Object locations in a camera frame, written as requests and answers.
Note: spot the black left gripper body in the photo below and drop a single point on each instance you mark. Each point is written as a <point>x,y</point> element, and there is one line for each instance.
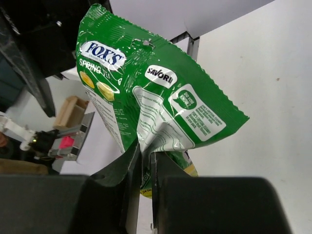
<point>48,29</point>

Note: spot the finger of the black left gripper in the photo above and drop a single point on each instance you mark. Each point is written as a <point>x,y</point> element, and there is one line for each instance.
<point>19,58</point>

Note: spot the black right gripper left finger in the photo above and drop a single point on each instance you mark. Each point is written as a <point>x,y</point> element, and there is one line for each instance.
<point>103,203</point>

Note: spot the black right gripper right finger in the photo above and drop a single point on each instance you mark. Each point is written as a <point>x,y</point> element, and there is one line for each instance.
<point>183,204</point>

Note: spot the green snack packet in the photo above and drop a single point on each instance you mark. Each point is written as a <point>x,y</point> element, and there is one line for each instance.
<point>146,89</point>

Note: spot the colourful clutter outside enclosure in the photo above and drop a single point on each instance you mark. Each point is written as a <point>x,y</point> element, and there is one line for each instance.
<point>64,141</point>

